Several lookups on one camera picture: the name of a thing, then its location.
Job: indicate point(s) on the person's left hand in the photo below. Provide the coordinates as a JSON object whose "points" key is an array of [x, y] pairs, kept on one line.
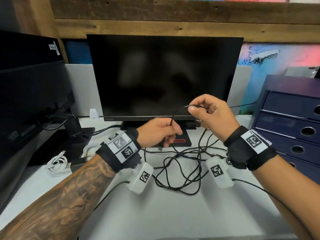
{"points": [[157, 132]]}

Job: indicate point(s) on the person's right hand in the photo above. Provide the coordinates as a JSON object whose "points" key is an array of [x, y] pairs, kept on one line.
{"points": [[217, 117]]}

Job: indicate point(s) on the navy blue drawer unit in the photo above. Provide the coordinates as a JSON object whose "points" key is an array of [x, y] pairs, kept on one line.
{"points": [[287, 127]]}

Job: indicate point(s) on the black charger plug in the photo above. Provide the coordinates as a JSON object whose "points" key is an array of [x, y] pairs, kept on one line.
{"points": [[78, 165]]}

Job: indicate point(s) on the person's left forearm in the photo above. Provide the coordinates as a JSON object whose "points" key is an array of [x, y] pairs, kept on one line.
{"points": [[57, 204]]}

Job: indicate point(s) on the person's right forearm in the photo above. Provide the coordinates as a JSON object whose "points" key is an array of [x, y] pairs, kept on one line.
{"points": [[292, 194]]}

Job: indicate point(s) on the white partition panel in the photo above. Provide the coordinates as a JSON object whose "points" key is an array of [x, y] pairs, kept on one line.
{"points": [[240, 89], [82, 89]]}

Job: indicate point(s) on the black computer monitor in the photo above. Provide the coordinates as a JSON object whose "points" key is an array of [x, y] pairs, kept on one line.
{"points": [[165, 77]]}

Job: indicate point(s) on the white background table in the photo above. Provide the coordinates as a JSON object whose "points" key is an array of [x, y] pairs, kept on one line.
{"points": [[297, 71]]}

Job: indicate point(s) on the black panel with white sticker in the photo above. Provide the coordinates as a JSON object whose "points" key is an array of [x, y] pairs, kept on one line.
{"points": [[27, 49]]}

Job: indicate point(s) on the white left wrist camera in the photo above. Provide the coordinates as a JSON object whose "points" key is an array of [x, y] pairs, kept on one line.
{"points": [[141, 178]]}

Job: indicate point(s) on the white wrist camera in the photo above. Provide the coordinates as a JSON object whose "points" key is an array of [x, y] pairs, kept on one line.
{"points": [[220, 173], [141, 178]]}

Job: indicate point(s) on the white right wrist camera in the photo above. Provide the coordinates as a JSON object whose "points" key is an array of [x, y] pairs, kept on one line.
{"points": [[220, 173]]}

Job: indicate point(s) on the black monitor arm base plate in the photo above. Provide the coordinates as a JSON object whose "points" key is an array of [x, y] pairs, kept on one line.
{"points": [[57, 149]]}

